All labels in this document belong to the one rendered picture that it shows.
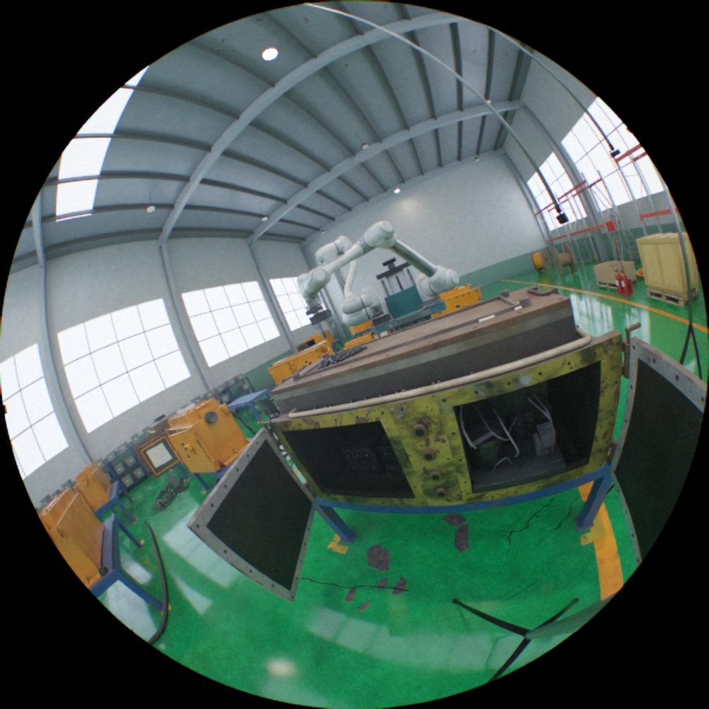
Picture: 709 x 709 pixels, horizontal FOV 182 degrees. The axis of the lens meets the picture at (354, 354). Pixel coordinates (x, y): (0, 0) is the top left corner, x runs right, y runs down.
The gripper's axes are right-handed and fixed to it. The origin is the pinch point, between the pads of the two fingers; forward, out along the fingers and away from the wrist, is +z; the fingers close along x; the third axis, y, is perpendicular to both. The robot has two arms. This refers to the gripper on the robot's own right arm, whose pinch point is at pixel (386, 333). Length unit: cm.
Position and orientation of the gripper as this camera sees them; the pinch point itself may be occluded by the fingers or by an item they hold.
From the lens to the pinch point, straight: 170.3
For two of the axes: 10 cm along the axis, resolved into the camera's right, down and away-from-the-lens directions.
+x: -8.2, 2.8, 4.9
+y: 4.0, -3.3, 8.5
